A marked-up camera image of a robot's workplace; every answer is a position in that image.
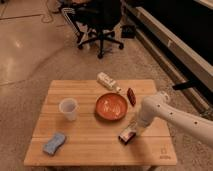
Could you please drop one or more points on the black white board eraser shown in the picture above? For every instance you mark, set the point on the black white board eraser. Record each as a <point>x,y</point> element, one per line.
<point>127,134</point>

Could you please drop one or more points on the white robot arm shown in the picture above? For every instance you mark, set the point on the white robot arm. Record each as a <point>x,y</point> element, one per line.
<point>157,105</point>

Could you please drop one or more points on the orange ceramic bowl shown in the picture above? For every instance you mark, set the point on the orange ceramic bowl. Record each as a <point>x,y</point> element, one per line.
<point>111,106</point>

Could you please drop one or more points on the clear plastic measuring cup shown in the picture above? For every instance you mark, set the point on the clear plastic measuring cup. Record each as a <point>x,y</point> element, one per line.
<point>68,107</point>

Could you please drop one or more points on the white glue bottle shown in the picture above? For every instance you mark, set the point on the white glue bottle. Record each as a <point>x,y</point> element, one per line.
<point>108,82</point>

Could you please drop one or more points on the wooden table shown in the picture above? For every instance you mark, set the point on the wooden table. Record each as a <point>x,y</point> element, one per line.
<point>90,140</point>

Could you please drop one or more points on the small black box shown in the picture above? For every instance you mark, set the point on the small black box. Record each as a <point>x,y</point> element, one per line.
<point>128,31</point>

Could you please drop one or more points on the black office chair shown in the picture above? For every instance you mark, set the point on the black office chair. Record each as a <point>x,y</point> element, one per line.
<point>93,20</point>

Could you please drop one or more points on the blue sponge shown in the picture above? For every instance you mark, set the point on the blue sponge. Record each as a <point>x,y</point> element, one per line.
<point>54,143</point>

